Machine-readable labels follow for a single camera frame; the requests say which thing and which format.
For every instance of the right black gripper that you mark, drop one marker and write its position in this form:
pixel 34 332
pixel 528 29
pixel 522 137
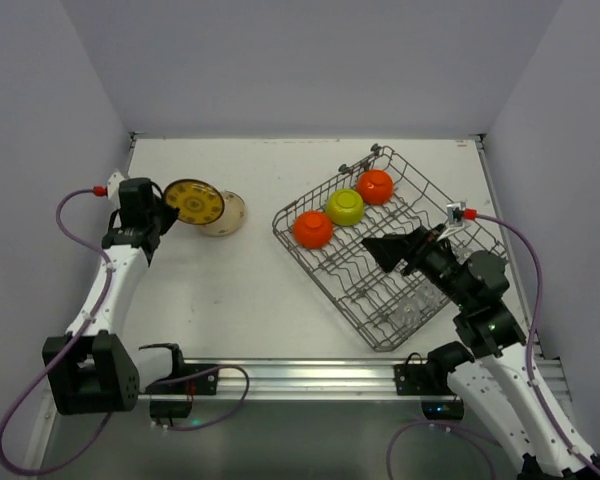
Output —
pixel 413 249

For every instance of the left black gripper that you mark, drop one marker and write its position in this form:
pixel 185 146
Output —
pixel 156 217

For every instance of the yellow patterned plate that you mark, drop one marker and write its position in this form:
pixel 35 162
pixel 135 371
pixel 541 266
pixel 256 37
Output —
pixel 197 202

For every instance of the grey wire dish rack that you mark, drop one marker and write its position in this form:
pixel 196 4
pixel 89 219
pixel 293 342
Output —
pixel 394 270

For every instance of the yellow-green bowl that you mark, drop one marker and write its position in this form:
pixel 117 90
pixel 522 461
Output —
pixel 345 207

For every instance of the orange bowl front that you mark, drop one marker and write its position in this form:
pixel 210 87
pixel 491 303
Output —
pixel 312 229

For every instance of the orange bowl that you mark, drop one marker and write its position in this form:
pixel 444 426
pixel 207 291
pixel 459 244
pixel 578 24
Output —
pixel 312 229
pixel 375 187

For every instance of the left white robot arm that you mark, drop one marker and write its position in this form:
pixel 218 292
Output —
pixel 88 367

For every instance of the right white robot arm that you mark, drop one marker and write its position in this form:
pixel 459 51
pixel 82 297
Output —
pixel 491 365

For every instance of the orange bowl back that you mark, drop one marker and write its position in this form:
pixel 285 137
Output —
pixel 375 187

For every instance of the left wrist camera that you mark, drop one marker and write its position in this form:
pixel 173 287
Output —
pixel 113 183

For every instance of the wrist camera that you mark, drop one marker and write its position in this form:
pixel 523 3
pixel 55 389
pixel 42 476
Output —
pixel 455 218
pixel 113 183

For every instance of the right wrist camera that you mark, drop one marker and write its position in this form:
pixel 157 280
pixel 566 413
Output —
pixel 455 218

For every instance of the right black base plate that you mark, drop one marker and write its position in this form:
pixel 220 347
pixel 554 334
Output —
pixel 420 379

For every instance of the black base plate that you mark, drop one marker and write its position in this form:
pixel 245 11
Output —
pixel 201 384
pixel 420 379

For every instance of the aluminium mounting rail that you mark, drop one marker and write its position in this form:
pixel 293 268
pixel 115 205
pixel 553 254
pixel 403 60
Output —
pixel 282 380

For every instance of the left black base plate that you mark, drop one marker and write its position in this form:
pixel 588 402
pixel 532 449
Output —
pixel 201 384

